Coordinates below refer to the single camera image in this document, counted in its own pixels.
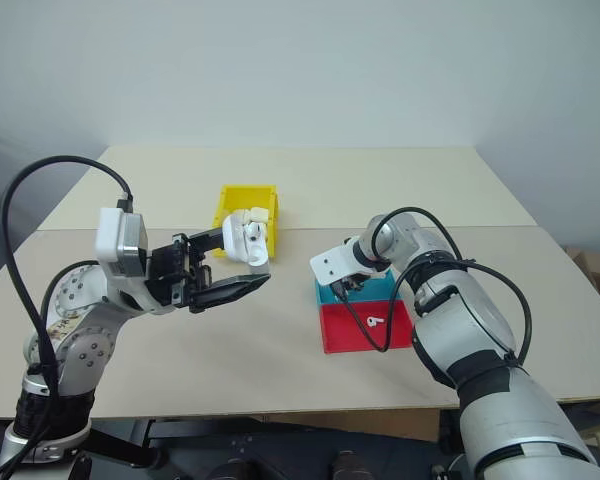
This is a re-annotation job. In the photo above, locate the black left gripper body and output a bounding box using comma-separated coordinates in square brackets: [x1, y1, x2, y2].
[143, 231, 215, 316]

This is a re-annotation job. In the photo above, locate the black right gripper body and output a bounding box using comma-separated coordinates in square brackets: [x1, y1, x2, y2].
[331, 273, 368, 302]

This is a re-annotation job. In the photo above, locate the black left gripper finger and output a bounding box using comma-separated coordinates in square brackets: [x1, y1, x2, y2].
[188, 272, 272, 315]
[186, 226, 226, 257]

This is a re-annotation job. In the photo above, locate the white earbud case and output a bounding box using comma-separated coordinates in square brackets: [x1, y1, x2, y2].
[220, 206, 273, 277]

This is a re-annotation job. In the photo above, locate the teal plastic bin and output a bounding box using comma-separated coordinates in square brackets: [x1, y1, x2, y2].
[313, 268, 397, 307]

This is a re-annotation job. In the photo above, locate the red plastic bin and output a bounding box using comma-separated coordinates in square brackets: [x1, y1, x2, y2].
[318, 299, 416, 356]

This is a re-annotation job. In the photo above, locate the yellow plastic bin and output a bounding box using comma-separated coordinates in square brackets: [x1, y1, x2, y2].
[211, 184, 282, 260]

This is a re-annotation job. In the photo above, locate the dark rounded shape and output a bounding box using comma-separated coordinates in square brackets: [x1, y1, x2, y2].
[208, 457, 254, 480]
[328, 449, 372, 480]

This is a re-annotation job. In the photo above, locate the brown cardboard box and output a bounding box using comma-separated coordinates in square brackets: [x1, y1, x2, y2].
[563, 244, 600, 321]

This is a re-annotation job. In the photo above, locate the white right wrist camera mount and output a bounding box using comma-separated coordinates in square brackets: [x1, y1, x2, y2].
[309, 244, 387, 297]

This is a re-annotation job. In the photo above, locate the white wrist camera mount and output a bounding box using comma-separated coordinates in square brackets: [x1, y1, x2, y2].
[95, 206, 149, 279]
[309, 244, 387, 297]

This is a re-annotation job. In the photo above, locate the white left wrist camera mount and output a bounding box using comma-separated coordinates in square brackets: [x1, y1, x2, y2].
[95, 206, 149, 279]

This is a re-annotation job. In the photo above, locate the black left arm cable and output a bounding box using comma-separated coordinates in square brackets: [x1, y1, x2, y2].
[0, 155, 134, 480]

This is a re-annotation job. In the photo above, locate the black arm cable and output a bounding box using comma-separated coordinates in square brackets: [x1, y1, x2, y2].
[0, 155, 134, 480]
[335, 205, 534, 365]

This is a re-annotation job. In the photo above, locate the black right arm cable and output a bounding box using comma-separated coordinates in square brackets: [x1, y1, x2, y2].
[335, 205, 534, 365]

